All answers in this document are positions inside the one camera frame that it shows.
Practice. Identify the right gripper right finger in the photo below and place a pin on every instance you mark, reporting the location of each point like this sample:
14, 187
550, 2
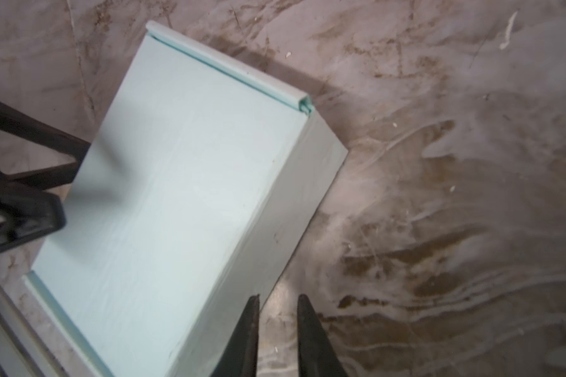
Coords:
316, 356

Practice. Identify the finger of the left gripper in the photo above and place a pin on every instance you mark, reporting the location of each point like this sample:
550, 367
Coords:
22, 126
27, 214

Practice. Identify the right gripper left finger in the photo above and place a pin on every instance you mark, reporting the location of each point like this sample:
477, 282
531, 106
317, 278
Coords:
240, 356

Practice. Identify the mint paper box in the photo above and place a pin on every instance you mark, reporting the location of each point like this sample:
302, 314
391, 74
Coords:
193, 196

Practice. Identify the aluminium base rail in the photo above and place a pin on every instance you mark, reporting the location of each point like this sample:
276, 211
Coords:
22, 352

